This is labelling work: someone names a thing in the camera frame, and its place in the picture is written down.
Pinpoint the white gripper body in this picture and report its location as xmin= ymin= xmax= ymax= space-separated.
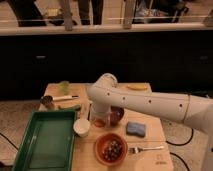
xmin=90 ymin=106 xmax=111 ymax=128

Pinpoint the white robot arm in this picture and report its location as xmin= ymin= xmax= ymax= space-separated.
xmin=88 ymin=73 xmax=213 ymax=171

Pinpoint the white paper cup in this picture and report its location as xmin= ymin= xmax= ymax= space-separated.
xmin=73 ymin=118 xmax=90 ymax=137

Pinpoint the green plastic cup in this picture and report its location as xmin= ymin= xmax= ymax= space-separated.
xmin=59 ymin=81 xmax=69 ymax=95

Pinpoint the dark red bowl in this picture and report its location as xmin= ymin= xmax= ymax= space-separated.
xmin=110 ymin=106 xmax=124 ymax=126

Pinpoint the blue sponge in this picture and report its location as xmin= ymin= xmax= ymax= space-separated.
xmin=126 ymin=122 xmax=146 ymax=137

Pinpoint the orange bowl with grapes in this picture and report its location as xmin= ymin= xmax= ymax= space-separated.
xmin=94 ymin=133 xmax=128 ymax=166

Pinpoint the yellow banana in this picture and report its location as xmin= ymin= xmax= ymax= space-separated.
xmin=127 ymin=84 xmax=147 ymax=91

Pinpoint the silver fork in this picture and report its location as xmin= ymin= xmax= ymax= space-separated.
xmin=128 ymin=146 xmax=164 ymax=154

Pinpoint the green plastic tray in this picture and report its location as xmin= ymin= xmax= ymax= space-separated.
xmin=12 ymin=110 xmax=77 ymax=171

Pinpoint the black cable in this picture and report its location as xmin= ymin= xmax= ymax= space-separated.
xmin=165 ymin=128 xmax=195 ymax=147

